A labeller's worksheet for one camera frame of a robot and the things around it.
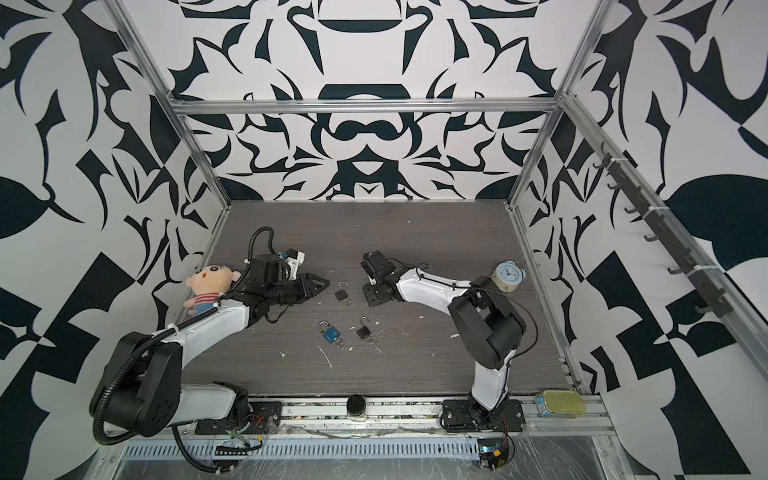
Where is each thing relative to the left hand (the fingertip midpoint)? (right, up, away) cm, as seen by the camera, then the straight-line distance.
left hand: (327, 279), depth 85 cm
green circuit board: (+41, -38, -14) cm, 58 cm away
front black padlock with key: (+10, -16, +4) cm, 19 cm away
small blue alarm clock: (+56, -1, +11) cm, 57 cm away
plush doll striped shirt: (-36, -2, +4) cm, 36 cm away
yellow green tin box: (+58, -28, -13) cm, 66 cm away
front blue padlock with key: (+1, -16, +2) cm, 16 cm away
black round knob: (+10, -25, -18) cm, 33 cm away
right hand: (+13, -4, +7) cm, 15 cm away
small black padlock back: (+3, -6, +10) cm, 12 cm away
